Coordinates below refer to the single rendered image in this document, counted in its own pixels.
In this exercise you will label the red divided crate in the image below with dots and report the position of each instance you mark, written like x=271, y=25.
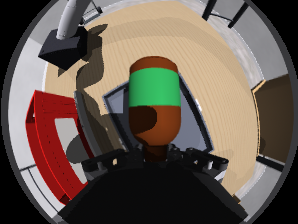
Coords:
x=62, y=143

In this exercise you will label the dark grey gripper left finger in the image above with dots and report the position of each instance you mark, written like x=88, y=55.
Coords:
x=102, y=164

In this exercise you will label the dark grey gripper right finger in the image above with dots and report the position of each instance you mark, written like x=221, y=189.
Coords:
x=213, y=165

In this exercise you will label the brown bottle with green label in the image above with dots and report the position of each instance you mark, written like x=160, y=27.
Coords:
x=154, y=105

